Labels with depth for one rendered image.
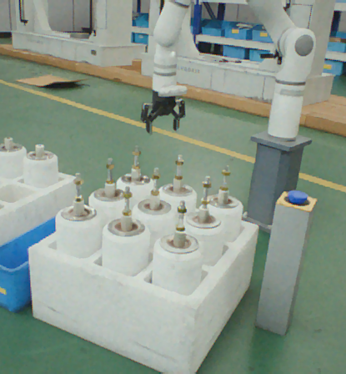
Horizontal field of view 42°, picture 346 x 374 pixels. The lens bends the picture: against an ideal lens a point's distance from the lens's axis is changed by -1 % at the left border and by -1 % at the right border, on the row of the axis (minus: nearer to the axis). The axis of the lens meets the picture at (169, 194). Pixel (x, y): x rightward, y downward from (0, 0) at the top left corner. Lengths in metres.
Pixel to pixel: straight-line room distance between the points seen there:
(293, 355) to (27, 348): 0.56
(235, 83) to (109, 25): 1.52
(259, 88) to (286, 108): 1.81
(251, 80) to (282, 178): 1.87
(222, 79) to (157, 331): 2.69
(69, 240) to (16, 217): 0.27
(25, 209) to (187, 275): 0.52
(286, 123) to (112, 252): 0.75
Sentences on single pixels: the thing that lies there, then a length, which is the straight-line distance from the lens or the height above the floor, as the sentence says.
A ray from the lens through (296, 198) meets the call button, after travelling 0.95.
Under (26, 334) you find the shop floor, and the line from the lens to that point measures 1.06.
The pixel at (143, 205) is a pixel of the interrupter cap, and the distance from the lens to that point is 1.01.
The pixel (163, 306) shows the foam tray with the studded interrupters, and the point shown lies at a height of 0.16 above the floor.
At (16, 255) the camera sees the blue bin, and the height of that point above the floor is 0.08.
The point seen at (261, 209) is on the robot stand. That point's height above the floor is 0.07.
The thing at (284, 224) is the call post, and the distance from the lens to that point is 0.96.
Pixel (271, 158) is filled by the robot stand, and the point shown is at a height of 0.25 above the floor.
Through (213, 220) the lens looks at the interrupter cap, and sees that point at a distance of 0.97.
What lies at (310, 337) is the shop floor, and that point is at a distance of 1.11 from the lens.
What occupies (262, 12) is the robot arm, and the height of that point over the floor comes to 0.67.
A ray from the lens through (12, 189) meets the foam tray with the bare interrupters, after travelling 1.35.
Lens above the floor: 0.68
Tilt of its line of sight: 23 degrees down
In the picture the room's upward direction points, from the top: 4 degrees clockwise
